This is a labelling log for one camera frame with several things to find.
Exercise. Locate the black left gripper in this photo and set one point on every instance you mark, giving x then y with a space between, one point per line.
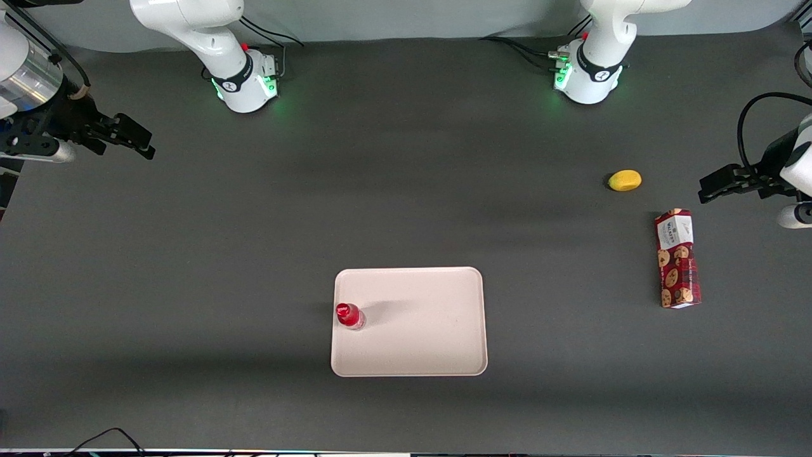
766 166

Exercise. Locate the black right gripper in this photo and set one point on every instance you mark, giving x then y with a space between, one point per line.
65 118

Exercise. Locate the red-capped coke bottle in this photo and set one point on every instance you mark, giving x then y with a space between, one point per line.
350 316

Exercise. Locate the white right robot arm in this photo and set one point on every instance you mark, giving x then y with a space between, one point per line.
216 38

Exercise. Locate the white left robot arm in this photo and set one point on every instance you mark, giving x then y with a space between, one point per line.
596 76

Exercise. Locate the beige rectangular tray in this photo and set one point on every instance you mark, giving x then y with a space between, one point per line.
419 330

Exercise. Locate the red tartan cookie box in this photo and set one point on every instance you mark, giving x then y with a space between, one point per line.
677 266

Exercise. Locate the yellow lemon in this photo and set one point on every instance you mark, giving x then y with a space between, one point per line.
625 181

